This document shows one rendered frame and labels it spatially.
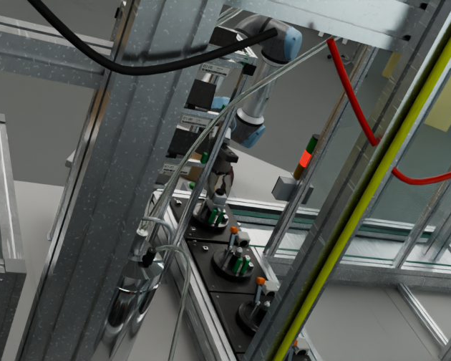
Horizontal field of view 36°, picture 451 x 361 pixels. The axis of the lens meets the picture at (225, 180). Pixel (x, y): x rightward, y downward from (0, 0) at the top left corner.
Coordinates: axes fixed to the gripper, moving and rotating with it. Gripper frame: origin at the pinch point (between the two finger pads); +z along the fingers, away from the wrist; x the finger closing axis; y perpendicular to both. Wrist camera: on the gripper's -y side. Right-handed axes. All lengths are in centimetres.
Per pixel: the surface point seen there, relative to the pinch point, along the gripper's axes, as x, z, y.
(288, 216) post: -18.2, 6.2, -15.8
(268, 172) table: -55, -24, 59
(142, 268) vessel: 59, 29, -85
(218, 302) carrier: 10.6, 35.6, -24.5
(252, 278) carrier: -5.8, 27.6, -15.6
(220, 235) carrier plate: -1.7, 13.1, 0.8
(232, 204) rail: -15.2, -0.7, 18.2
